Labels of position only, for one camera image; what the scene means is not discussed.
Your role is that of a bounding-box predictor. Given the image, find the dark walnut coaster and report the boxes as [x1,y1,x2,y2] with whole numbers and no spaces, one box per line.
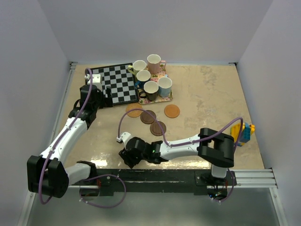
[150,121,166,136]

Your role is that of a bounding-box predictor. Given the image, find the dark wooden coaster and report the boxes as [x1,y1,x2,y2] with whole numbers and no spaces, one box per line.
[140,110,156,124]

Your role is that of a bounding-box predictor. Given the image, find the orange wooden coaster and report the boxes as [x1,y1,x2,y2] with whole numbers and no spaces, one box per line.
[164,104,180,118]

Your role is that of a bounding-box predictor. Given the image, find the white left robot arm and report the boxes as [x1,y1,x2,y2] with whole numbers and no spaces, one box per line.
[27,85,113,198]

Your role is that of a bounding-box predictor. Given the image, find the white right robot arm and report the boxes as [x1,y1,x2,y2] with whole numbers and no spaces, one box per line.
[117,128,235,185]

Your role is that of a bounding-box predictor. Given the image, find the black and silver chessboard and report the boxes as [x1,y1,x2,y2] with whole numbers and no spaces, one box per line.
[92,63,139,106]

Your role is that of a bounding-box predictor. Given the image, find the dark blue mug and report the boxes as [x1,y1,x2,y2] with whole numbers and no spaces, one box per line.
[135,70,151,89]

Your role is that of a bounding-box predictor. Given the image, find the light green mug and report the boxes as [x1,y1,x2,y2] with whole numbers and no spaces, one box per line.
[127,60,147,76]

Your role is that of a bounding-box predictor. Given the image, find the black mug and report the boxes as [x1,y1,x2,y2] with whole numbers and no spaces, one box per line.
[139,81,159,101]

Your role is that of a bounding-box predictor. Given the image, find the pink mug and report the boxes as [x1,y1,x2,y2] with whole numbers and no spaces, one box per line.
[147,54,166,74]

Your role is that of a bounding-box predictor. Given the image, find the light blue mug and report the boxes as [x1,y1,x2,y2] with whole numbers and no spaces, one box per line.
[158,77,173,97]

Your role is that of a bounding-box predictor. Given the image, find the floral serving tray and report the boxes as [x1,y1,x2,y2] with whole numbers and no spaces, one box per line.
[135,65,173,105]

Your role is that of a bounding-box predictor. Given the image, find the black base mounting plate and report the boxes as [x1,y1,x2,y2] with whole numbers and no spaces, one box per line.
[74,169,237,196]

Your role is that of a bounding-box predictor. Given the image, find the yellow blue toy blocks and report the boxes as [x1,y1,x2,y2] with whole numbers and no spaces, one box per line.
[230,122,255,146]

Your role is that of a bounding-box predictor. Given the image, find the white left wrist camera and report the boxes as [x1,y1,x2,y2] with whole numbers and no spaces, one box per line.
[88,74,102,86]

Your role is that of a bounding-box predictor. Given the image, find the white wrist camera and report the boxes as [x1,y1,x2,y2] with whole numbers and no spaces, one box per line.
[116,132,132,145]
[88,74,102,86]

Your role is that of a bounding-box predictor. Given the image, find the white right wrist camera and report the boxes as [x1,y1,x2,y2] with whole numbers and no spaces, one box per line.
[116,132,132,145]

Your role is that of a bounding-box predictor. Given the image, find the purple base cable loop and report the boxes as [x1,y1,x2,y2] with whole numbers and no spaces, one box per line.
[79,174,127,209]

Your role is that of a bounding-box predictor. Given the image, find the aluminium frame rail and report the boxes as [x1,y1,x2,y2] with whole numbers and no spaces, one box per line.
[224,169,288,226]

